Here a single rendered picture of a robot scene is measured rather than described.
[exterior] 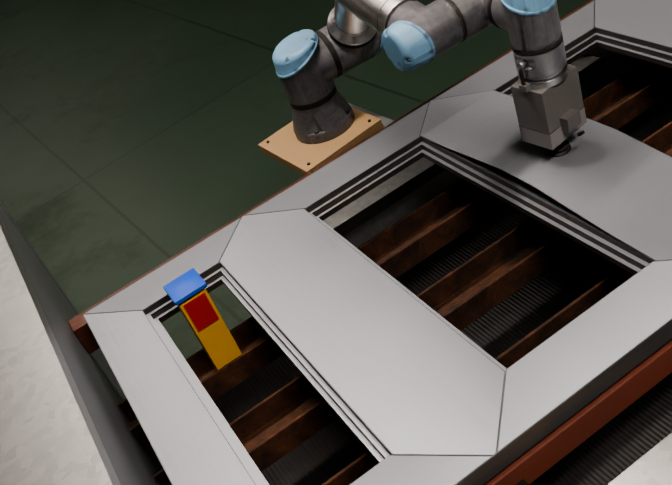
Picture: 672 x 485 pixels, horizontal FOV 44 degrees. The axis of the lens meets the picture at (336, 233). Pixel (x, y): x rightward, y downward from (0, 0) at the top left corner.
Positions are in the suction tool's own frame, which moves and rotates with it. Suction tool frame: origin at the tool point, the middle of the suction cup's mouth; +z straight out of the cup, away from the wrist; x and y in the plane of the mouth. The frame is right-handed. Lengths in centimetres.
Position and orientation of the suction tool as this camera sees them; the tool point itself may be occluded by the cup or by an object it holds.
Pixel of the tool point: (558, 155)
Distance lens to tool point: 140.8
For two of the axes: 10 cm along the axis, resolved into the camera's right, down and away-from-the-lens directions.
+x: -6.0, -3.2, 7.4
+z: 3.1, 7.6, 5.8
